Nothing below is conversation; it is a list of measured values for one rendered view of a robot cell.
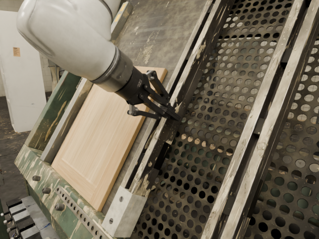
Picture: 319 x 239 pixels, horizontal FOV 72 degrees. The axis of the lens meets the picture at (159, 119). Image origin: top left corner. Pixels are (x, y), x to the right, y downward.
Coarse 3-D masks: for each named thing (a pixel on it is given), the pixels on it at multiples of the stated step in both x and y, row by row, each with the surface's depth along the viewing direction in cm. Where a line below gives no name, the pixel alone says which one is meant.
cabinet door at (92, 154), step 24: (144, 72) 90; (96, 96) 106; (96, 120) 98; (120, 120) 88; (72, 144) 102; (96, 144) 91; (120, 144) 82; (72, 168) 94; (96, 168) 85; (120, 168) 78; (96, 192) 79
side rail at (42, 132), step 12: (60, 84) 129; (72, 84) 133; (60, 96) 130; (72, 96) 135; (48, 108) 127; (60, 108) 131; (48, 120) 128; (36, 132) 125; (48, 132) 129; (36, 144) 126
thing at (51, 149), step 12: (120, 12) 122; (120, 24) 121; (84, 84) 114; (84, 96) 115; (72, 108) 112; (60, 120) 113; (72, 120) 113; (60, 132) 110; (48, 144) 110; (60, 144) 111; (48, 156) 108
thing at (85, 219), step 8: (56, 192) 87; (64, 192) 84; (64, 200) 82; (72, 200) 79; (72, 208) 78; (80, 208) 75; (80, 216) 74; (88, 216) 72; (88, 224) 70; (96, 232) 67
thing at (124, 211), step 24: (216, 0) 73; (216, 24) 73; (192, 48) 73; (192, 72) 70; (192, 96) 72; (168, 120) 66; (144, 144) 67; (168, 144) 69; (144, 168) 63; (120, 192) 65; (144, 192) 65; (120, 216) 61
